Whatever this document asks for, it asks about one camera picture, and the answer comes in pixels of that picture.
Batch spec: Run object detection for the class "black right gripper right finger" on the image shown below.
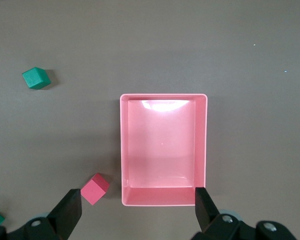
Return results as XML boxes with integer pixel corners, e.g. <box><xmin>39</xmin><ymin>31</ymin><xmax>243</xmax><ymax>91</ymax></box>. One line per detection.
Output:
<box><xmin>192</xmin><ymin>186</ymin><xmax>298</xmax><ymax>240</ymax></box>

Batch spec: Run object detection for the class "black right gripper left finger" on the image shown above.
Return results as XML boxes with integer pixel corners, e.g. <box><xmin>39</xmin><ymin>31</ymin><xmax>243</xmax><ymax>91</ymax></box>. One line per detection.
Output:
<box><xmin>0</xmin><ymin>188</ymin><xmax>83</xmax><ymax>240</ymax></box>

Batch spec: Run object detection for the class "red foam cube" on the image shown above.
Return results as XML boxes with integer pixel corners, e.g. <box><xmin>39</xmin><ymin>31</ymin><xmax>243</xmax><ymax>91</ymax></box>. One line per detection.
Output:
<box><xmin>80</xmin><ymin>172</ymin><xmax>110</xmax><ymax>206</ymax></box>

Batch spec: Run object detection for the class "pink plastic bin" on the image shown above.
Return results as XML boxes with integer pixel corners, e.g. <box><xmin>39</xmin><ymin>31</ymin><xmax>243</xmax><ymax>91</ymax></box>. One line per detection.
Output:
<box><xmin>119</xmin><ymin>93</ymin><xmax>208</xmax><ymax>207</ymax></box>

